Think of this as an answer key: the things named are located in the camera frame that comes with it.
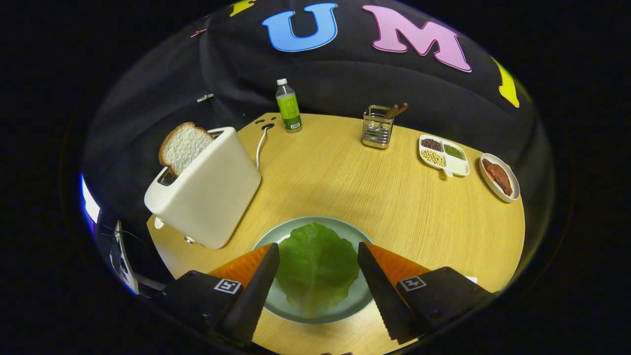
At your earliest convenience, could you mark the white bread slice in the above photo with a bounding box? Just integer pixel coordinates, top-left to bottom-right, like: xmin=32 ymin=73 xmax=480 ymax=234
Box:
xmin=159 ymin=122 xmax=214 ymax=177

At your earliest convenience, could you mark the green label plastic bottle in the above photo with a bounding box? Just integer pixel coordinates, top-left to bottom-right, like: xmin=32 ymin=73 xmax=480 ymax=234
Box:
xmin=275 ymin=78 xmax=303 ymax=134

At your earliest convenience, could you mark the brown meat piece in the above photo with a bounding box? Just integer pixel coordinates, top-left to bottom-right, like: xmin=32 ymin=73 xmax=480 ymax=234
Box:
xmin=482 ymin=158 xmax=514 ymax=197

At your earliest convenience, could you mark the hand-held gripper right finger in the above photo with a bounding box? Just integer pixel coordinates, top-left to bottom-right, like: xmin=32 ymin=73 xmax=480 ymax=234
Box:
xmin=357 ymin=242 xmax=493 ymax=345

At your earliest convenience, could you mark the white toaster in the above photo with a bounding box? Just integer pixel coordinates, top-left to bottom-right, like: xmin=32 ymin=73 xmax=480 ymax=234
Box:
xmin=144 ymin=127 xmax=262 ymax=250

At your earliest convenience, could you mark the grey-green round plate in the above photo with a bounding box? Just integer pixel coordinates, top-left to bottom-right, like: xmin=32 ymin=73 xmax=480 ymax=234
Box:
xmin=252 ymin=216 xmax=375 ymax=325

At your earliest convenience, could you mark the green lettuce leaf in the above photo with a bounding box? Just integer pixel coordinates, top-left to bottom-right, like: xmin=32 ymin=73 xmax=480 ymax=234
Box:
xmin=275 ymin=223 xmax=360 ymax=318

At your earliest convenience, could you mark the white toaster cable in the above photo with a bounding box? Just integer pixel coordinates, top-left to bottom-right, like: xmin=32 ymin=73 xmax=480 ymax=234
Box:
xmin=255 ymin=126 xmax=273 ymax=171

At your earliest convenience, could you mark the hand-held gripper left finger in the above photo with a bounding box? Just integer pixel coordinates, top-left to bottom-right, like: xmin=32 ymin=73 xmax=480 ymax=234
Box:
xmin=163 ymin=243 xmax=280 ymax=348

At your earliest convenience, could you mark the white divided dish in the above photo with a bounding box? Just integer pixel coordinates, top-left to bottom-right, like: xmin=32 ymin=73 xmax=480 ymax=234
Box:
xmin=419 ymin=134 xmax=470 ymax=178

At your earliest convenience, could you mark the metal wire utensil holder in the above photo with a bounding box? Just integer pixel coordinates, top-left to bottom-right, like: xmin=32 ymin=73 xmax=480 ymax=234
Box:
xmin=362 ymin=105 xmax=394 ymax=150

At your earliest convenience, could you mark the small white round plate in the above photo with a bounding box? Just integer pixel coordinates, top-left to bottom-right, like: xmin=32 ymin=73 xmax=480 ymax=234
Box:
xmin=479 ymin=153 xmax=521 ymax=203

